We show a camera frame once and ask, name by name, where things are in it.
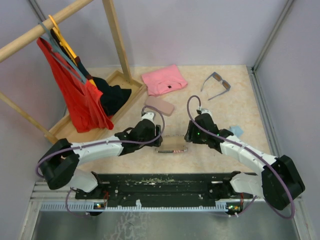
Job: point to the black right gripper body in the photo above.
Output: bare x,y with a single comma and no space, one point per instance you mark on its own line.
195,135

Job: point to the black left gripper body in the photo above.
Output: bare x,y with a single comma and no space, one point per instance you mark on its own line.
152,136

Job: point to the flag newspaper print glasses case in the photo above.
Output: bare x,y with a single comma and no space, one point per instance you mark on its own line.
173,144

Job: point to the pink glasses case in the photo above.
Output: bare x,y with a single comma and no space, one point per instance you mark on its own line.
163,106

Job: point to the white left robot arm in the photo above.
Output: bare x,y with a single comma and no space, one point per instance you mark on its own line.
59,164

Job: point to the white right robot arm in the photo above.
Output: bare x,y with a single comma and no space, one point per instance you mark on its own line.
275,179

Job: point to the dark navy garment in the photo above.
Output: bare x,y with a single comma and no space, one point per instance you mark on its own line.
113,97

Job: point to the folded pink shirt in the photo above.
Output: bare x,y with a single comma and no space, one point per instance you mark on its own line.
164,80

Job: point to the red hanging shirt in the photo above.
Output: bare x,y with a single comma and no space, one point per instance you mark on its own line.
82,100

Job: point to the grey blue hanger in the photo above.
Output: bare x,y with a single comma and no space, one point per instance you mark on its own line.
71,67

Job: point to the yellow hanger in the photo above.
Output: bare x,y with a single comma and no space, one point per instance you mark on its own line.
67,50

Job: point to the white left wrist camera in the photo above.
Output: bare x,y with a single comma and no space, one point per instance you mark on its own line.
150,116

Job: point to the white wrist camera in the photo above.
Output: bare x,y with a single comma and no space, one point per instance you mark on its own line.
150,116
204,111

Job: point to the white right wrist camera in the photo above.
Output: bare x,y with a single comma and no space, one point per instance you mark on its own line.
204,111

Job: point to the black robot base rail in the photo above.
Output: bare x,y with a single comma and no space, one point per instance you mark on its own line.
165,192

